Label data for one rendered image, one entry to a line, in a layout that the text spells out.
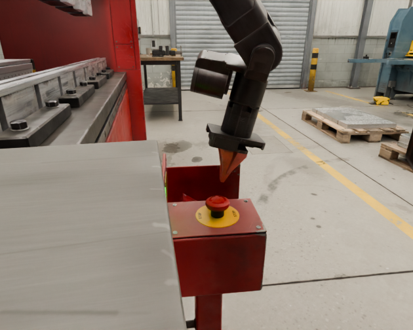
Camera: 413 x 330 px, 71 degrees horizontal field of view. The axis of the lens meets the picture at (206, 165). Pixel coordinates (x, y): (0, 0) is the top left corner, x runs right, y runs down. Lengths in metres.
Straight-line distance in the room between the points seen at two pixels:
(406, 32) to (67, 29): 6.37
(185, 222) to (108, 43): 1.84
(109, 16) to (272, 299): 1.91
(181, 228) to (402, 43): 7.05
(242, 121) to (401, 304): 1.29
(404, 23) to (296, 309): 6.49
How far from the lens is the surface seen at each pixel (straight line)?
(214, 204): 0.46
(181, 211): 0.49
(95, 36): 2.21
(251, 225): 0.46
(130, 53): 2.19
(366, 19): 8.81
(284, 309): 1.41
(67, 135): 0.63
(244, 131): 0.51
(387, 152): 3.32
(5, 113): 0.64
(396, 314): 1.57
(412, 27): 7.42
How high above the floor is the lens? 1.04
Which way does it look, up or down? 22 degrees down
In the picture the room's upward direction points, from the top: straight up
